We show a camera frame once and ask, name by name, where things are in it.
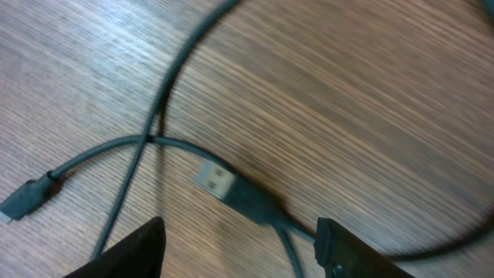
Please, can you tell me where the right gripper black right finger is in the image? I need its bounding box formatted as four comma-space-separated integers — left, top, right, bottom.
314, 218, 412, 278

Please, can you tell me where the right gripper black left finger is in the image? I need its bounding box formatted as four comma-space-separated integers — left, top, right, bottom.
66, 216, 166, 278

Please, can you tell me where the black USB-A cable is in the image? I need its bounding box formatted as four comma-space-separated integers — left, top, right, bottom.
0, 0, 494, 278

